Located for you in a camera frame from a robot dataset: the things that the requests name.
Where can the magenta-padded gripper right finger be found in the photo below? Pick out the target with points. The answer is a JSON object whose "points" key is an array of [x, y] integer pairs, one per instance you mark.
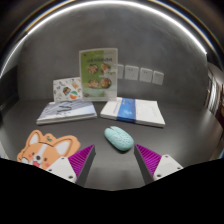
{"points": [[160, 166]]}

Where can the row of white wall sockets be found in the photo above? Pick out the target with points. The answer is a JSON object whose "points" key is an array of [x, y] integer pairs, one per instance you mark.
{"points": [[131, 72]]}

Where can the teal perforated computer mouse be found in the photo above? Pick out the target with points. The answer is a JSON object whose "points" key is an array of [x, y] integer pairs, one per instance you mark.
{"points": [[119, 138]]}

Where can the green menu sign stand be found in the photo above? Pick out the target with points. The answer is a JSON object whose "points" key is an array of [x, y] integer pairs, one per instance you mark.
{"points": [[98, 73]]}

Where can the orange corgi-shaped mouse pad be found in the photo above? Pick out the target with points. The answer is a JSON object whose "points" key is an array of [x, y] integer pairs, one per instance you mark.
{"points": [[43, 150]]}

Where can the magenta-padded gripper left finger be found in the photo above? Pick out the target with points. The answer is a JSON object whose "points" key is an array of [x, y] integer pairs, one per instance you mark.
{"points": [[68, 168]]}

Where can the grey marbled book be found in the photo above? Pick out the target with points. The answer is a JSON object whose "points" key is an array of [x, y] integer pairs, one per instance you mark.
{"points": [[66, 111]]}

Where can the curved white light strip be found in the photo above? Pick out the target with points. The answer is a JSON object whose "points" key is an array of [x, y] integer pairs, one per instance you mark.
{"points": [[110, 2]]}

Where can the white book with blue band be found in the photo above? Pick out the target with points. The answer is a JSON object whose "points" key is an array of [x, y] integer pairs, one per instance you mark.
{"points": [[133, 111]]}

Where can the white card with colourful stickers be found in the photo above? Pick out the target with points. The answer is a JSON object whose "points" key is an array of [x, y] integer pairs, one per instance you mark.
{"points": [[66, 89]]}

